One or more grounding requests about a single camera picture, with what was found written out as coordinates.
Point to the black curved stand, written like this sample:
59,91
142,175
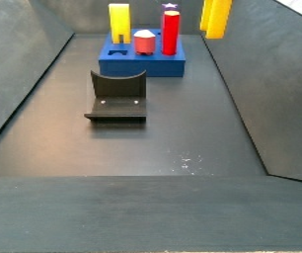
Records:
120,97

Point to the blue shape sorter board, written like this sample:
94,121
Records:
119,60

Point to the yellow arch block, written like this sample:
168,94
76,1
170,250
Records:
214,20

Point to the yellow bridge block on board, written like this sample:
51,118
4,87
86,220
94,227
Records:
120,23

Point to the red hexagon block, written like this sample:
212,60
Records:
170,31

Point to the purple star block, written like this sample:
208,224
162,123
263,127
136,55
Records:
168,7

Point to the red pentagon block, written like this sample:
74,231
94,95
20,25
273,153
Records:
144,42

